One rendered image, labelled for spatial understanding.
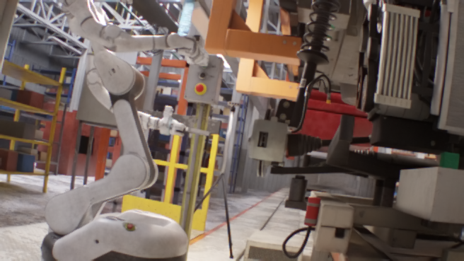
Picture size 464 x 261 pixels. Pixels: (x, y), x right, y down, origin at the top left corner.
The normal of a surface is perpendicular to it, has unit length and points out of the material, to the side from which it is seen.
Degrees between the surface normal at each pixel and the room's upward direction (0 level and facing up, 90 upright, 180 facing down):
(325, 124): 90
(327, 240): 90
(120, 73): 87
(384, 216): 90
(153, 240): 58
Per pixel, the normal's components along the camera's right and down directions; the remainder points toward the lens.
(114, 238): -0.09, -0.10
